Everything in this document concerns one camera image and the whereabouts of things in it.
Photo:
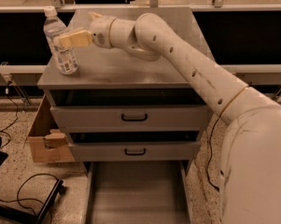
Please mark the clear plastic water bottle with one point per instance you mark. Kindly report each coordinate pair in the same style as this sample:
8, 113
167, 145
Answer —
65, 59

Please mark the grey open bottom drawer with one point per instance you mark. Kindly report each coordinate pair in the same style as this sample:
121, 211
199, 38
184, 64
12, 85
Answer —
137, 192

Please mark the brown cardboard box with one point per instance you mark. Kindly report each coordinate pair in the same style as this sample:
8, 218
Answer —
47, 143

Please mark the grey drawer cabinet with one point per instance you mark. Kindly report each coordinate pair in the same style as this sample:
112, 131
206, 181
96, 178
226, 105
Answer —
112, 77

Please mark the black metal stand base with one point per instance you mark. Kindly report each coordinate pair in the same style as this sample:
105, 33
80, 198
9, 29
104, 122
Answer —
30, 210

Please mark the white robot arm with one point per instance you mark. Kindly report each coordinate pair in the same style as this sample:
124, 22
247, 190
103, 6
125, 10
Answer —
250, 162

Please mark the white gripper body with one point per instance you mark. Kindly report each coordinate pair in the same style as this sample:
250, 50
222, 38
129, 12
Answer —
99, 32

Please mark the grey top drawer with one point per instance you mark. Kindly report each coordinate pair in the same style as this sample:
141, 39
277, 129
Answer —
114, 119

